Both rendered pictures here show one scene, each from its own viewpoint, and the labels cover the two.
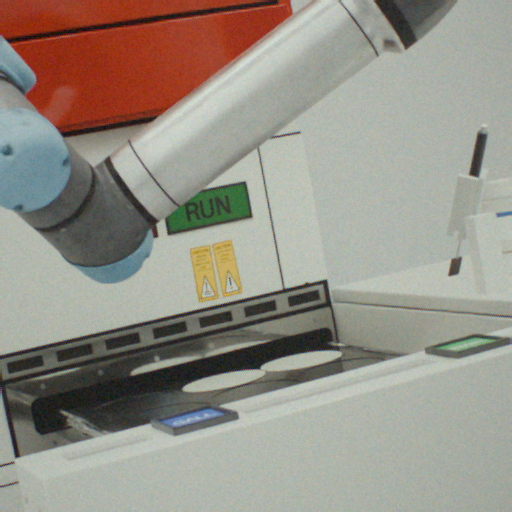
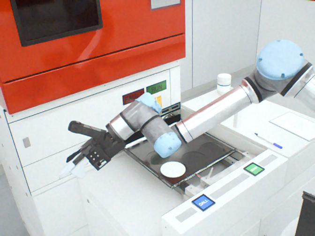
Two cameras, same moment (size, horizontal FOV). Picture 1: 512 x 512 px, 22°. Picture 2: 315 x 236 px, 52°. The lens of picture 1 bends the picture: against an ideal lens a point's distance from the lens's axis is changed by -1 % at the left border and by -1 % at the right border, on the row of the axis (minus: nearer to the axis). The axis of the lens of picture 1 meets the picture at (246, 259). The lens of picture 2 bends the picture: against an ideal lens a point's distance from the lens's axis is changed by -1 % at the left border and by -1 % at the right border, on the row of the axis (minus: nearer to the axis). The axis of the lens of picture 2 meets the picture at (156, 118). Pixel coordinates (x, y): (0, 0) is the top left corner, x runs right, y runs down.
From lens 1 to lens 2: 75 cm
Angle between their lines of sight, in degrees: 28
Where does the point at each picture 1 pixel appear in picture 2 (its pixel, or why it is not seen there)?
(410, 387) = (248, 188)
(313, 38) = (238, 104)
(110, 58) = (141, 54)
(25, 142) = (175, 146)
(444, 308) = (222, 127)
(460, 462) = (252, 199)
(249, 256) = (164, 98)
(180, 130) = (200, 124)
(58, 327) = not seen: hidden behind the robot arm
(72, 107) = (130, 69)
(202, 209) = (155, 88)
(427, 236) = not seen: hidden behind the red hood
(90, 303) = not seen: hidden behind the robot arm
